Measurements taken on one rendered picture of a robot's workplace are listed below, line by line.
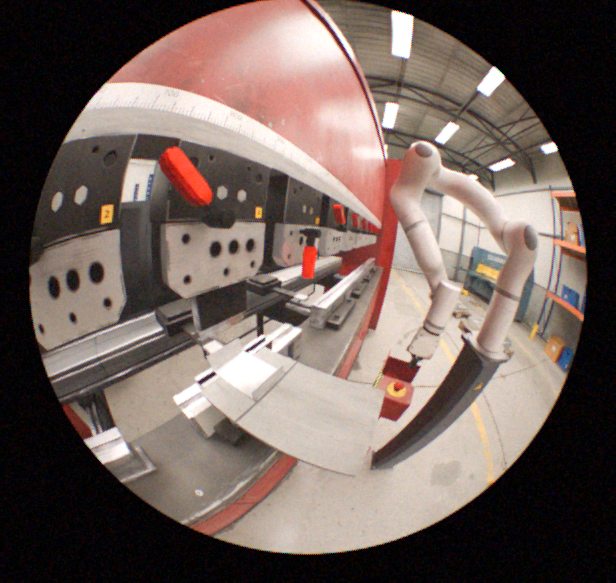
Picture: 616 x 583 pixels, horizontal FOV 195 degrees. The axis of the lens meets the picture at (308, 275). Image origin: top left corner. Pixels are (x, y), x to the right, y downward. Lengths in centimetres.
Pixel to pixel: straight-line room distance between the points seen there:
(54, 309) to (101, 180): 11
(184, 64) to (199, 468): 58
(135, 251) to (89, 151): 59
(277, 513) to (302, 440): 103
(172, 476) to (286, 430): 28
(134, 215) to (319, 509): 160
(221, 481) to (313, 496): 92
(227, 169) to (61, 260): 21
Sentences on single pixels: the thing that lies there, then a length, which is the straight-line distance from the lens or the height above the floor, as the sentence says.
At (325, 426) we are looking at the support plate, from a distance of 29.
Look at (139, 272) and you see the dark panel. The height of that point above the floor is 108.
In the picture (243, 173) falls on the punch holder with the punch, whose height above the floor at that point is 132.
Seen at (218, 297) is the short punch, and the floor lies 115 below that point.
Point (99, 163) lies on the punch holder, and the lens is 19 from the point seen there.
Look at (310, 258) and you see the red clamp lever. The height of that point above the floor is 119.
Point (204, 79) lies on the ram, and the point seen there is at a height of 143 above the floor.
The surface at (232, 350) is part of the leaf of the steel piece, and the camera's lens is 38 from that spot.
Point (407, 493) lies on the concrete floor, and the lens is 146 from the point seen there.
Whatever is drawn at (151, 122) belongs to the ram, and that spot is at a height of 135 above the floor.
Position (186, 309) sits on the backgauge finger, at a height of 103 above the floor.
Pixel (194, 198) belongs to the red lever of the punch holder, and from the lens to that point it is 16.
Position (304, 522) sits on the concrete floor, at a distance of 128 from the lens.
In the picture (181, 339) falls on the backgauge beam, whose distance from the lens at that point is 58.
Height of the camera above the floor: 125
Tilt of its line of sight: 15 degrees down
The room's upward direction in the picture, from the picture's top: 6 degrees clockwise
